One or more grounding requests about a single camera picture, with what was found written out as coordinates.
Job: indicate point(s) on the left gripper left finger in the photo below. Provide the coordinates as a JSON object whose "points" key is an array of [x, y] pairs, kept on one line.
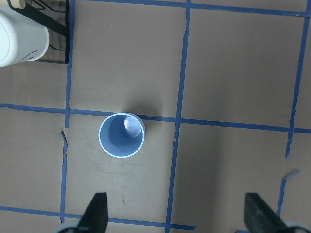
{"points": [[95, 217]]}

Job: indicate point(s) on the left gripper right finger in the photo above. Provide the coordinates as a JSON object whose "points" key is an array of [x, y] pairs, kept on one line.
{"points": [[260, 218]]}

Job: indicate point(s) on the light blue plastic cup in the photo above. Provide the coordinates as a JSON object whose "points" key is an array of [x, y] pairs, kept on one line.
{"points": [[121, 135]]}

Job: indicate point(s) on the white mug near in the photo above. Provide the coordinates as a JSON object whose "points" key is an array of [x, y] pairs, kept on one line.
{"points": [[21, 39]]}

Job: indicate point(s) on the black mug rack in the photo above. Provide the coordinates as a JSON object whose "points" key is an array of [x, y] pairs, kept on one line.
{"points": [[54, 15]]}

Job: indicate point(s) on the wooden rack dowel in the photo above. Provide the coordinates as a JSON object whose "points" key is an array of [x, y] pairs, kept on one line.
{"points": [[18, 4]]}

